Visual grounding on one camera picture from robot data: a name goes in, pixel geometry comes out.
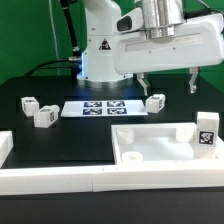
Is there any white left fence piece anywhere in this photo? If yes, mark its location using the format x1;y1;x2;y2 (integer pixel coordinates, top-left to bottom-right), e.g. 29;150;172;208
0;131;13;168

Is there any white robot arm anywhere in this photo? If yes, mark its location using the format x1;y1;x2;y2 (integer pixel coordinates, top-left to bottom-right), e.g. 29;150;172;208
78;0;224;92

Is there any black hose at base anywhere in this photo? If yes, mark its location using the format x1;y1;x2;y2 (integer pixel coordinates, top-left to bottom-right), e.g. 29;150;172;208
59;0;82;53

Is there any white square table top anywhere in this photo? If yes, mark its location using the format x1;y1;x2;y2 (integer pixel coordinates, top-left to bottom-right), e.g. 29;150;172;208
111;122;224;166

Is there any white sheet with markers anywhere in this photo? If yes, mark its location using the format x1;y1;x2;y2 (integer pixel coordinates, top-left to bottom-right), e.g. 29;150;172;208
61;100;147;117

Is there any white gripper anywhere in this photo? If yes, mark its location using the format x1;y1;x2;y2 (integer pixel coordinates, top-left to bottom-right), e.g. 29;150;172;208
112;8;224;96

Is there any black cable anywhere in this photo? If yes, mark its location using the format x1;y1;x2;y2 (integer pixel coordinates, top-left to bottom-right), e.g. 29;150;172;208
23;58;83;78

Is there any white front fence bar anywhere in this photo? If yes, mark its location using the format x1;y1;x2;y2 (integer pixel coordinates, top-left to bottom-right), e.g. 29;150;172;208
0;161;224;196

